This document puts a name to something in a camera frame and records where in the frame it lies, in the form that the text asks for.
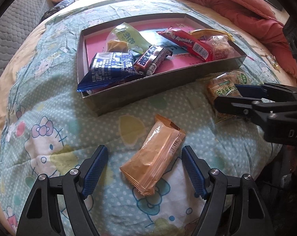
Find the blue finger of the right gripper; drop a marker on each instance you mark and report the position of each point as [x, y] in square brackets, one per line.
[254, 90]
[241, 107]

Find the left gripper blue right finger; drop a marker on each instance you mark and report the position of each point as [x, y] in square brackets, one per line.
[198, 172]

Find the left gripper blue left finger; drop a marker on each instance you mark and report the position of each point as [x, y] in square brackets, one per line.
[90, 171]

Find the green label round cake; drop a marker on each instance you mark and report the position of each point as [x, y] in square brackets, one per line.
[219, 85]

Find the orange wafer packet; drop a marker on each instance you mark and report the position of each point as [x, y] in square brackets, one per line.
[146, 167]

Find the clear round cookie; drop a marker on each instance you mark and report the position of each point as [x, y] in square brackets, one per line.
[221, 49]

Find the red Alpenliebe candy pack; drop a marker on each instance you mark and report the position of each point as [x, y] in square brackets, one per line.
[188, 43]

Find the gold wrapper snack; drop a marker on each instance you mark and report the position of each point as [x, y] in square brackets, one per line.
[206, 34]

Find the brown Snickers bar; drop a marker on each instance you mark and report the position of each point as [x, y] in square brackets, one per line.
[151, 59]

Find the blue biscuit packet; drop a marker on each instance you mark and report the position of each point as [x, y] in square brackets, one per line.
[108, 68]

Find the green pastry snack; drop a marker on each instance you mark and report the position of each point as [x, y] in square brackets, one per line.
[125, 38]

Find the small brown chocolate packet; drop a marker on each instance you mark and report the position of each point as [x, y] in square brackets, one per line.
[239, 77]

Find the small yellow candy wrapper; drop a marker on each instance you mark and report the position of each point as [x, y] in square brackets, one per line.
[271, 59]

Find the Hello Kitty teal blanket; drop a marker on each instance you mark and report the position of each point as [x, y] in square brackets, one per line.
[49, 129]

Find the red quilted comforter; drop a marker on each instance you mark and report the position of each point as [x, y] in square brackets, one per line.
[257, 19]

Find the dark cardboard box tray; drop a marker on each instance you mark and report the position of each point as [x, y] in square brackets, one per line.
[107, 99]

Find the pink book in tray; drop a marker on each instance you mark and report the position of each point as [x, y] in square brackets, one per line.
[145, 35]

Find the dark floral cloth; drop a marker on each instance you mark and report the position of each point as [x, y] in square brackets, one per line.
[61, 5]

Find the grey quilted sofa cover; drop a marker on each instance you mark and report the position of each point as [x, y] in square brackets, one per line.
[16, 23]

